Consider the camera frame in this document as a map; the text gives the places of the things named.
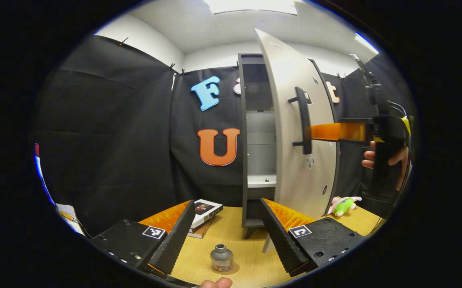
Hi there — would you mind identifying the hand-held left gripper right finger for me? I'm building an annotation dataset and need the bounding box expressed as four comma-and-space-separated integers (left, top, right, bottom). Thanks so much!
260, 198, 365, 277

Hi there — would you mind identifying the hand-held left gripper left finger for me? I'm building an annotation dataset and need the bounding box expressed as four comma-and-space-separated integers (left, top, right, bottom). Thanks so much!
91, 200, 196, 276

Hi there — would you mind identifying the black cabinet door handle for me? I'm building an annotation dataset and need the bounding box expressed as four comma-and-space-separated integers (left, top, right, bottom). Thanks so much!
288, 87, 313, 155

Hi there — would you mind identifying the silver bottle with pink label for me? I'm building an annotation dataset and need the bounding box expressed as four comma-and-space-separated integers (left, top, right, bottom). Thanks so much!
210, 244, 234, 273

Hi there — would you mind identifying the round brown coaster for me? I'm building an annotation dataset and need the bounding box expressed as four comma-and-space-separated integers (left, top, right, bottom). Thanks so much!
211, 262, 240, 275

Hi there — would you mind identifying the grey cabinet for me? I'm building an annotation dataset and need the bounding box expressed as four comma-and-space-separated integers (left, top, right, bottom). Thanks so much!
238, 53, 340, 240

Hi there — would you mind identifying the white cabinet shelf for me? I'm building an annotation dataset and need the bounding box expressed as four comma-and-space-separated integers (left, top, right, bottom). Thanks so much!
248, 175, 276, 188

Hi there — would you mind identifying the brown book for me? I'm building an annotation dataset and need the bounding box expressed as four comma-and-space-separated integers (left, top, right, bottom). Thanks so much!
187, 226, 215, 239

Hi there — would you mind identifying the green pink plush toy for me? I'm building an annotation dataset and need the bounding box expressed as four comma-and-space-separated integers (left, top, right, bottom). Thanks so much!
327, 196, 362, 217

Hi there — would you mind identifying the white paper sheet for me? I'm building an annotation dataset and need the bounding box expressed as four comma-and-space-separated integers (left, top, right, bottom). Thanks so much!
56, 203, 86, 236

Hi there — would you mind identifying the black backdrop cloth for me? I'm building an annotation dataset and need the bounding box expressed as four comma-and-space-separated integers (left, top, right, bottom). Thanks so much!
31, 35, 415, 236

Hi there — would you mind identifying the long ceiling light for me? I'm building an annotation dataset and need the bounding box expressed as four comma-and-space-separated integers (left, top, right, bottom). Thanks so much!
205, 0, 297, 15

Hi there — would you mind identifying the black cable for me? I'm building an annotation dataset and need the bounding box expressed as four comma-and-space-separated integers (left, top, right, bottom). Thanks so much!
388, 101, 408, 118

